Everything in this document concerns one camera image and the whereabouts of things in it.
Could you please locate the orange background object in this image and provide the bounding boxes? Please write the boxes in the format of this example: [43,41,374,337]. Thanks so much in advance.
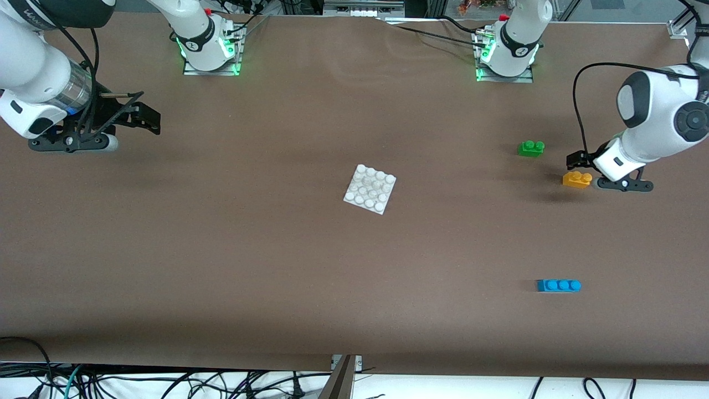
[457,0,499,14]

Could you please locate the white studded base plate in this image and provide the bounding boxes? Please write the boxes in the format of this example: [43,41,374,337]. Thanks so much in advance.
[343,164,397,216]

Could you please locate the black looped floor cable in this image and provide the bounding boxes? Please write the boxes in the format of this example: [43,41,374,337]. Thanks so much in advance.
[0,336,54,399]

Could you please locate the small metal bracket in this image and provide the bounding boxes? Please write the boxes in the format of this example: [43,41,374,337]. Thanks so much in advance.
[331,355,363,373]

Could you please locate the long black table cable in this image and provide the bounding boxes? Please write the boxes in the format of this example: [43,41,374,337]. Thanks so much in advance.
[385,22,482,48]

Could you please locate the teal cable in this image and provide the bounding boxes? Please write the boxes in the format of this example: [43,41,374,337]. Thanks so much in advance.
[63,364,85,399]

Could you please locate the white slotted rail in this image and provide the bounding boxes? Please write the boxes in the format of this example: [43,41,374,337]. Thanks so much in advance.
[323,0,406,18]

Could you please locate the aluminium frame post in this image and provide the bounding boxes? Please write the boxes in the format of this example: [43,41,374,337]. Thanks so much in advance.
[667,0,698,39]

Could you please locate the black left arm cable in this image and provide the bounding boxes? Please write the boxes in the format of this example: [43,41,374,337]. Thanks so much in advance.
[573,0,701,161]

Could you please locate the black cable bundle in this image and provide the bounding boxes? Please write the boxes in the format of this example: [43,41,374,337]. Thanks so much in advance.
[219,0,272,39]

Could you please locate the brown table cover sheet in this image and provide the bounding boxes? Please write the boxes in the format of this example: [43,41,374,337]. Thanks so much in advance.
[0,10,709,383]

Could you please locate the short black table cable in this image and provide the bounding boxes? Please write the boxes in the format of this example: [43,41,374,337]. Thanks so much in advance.
[438,16,480,33]

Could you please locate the grey metal post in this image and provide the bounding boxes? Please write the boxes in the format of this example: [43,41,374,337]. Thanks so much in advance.
[318,355,356,399]

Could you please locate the yellow two-stud block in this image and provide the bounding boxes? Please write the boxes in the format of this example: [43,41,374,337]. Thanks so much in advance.
[562,171,593,190]

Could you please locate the blue three-stud block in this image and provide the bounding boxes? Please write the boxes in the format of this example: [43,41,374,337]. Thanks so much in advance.
[537,279,582,293]

